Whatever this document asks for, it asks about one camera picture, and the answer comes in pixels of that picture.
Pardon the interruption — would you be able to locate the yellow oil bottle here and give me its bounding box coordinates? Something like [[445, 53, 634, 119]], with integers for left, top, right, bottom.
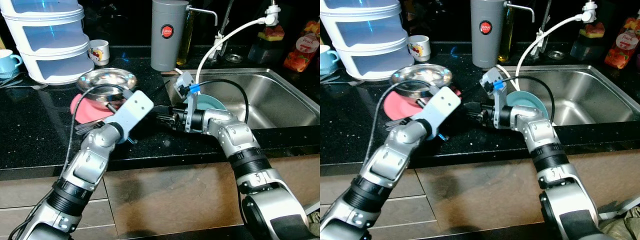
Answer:
[[175, 5, 196, 67], [497, 2, 515, 63]]

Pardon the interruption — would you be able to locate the shiny steel bowl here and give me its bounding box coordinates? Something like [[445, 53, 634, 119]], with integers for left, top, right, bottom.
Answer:
[[390, 64, 453, 91], [76, 68, 138, 94]]

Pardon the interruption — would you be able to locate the teal plate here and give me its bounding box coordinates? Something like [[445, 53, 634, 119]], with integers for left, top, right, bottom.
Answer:
[[185, 93, 227, 121], [506, 90, 546, 120]]

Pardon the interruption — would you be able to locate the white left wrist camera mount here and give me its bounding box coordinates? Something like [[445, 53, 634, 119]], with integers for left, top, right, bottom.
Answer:
[[423, 85, 462, 138], [114, 90, 155, 143]]

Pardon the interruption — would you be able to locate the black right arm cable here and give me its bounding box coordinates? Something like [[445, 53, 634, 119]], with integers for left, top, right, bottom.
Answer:
[[197, 78, 251, 126], [502, 75, 557, 126]]

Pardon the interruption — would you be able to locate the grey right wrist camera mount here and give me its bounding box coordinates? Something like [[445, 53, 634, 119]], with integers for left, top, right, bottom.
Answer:
[[479, 67, 510, 133], [172, 71, 202, 134]]

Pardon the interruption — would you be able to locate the dark plastic container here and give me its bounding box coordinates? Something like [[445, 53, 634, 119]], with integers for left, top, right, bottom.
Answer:
[[570, 22, 606, 62], [247, 25, 286, 65]]

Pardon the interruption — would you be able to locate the light blue mug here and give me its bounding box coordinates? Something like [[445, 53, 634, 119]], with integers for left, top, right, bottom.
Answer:
[[0, 49, 24, 80], [320, 45, 341, 76]]

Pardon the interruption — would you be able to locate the chrome sink faucet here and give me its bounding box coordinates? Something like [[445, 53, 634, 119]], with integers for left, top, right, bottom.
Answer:
[[534, 0, 553, 58], [212, 0, 237, 63]]

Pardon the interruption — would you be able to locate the white printed mug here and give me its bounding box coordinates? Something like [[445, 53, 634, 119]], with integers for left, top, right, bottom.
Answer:
[[88, 39, 110, 66], [407, 35, 431, 63]]

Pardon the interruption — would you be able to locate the white tiered storage container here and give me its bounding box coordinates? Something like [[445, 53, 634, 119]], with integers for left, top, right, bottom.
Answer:
[[320, 0, 412, 82], [0, 0, 90, 86]]

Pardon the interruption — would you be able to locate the thin chrome spout pipe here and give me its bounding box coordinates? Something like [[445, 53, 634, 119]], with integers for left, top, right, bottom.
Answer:
[[505, 1, 536, 24], [188, 6, 220, 27]]

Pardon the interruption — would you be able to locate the grey metal utensil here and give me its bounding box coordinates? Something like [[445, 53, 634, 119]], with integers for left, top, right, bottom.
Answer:
[[0, 78, 48, 91]]

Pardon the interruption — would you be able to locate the olive plastic bag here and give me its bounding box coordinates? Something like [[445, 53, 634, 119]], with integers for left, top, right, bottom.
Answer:
[[597, 205, 640, 240], [305, 210, 321, 239]]

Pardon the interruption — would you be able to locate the pink plate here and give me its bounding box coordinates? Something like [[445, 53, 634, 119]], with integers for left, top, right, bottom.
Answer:
[[69, 92, 128, 124], [382, 87, 461, 121]]

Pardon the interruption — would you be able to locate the grey canister with red logo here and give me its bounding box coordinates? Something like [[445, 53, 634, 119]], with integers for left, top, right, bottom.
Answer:
[[150, 0, 190, 72], [470, 0, 509, 69]]

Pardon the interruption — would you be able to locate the red yellow green sponge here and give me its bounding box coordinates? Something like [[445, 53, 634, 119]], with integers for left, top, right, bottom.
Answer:
[[257, 25, 285, 42], [580, 22, 606, 39]]

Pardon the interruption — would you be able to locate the long white hose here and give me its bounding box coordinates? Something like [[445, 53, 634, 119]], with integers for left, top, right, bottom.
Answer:
[[514, 0, 600, 81], [194, 0, 282, 86]]

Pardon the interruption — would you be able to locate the stainless steel sink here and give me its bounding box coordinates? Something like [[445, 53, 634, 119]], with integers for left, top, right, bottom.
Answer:
[[487, 64, 640, 128], [164, 67, 321, 131]]

